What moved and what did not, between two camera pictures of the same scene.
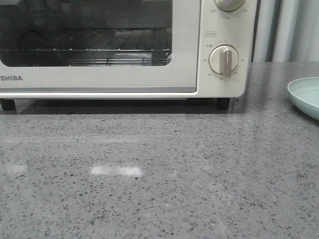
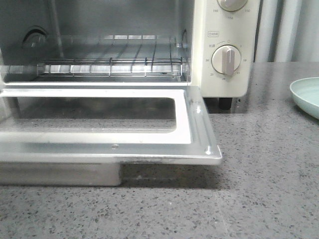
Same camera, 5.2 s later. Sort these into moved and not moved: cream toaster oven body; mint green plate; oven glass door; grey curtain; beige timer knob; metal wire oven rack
Moved: oven glass door; metal wire oven rack
Not moved: grey curtain; mint green plate; beige timer knob; cream toaster oven body
